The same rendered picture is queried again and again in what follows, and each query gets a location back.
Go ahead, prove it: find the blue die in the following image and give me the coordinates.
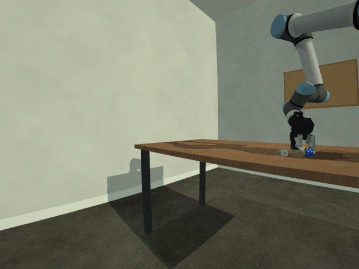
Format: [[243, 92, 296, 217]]
[[305, 149, 314, 157]]

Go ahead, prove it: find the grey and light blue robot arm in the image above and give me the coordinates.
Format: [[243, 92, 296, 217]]
[[270, 0, 359, 122]]

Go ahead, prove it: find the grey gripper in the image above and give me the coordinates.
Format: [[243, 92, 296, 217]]
[[288, 112, 315, 155]]

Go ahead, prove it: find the tan square mat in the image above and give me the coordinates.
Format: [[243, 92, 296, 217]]
[[275, 149, 304, 155]]

